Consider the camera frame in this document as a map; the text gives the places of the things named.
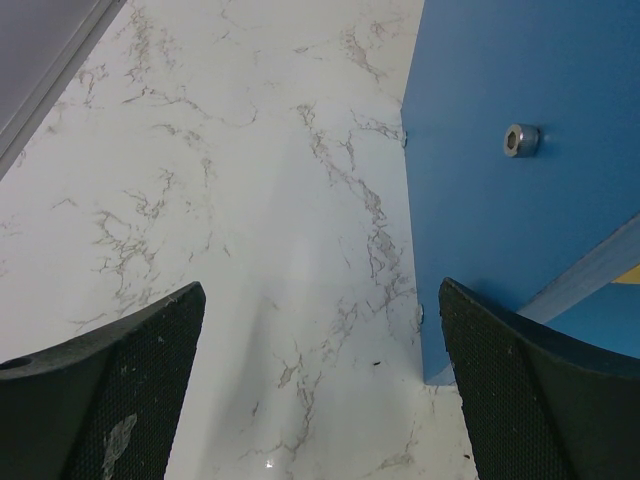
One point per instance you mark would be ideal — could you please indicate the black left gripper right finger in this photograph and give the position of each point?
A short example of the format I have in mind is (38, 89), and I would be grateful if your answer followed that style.
(539, 404)

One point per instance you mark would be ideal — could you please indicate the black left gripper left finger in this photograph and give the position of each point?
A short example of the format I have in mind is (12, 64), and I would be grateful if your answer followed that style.
(105, 404)

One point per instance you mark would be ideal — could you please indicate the silver hex bolt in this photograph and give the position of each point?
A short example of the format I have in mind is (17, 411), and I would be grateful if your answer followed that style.
(521, 140)

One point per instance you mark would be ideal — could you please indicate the blue pink yellow bookshelf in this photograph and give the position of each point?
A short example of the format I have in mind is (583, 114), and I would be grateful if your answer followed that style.
(553, 237)

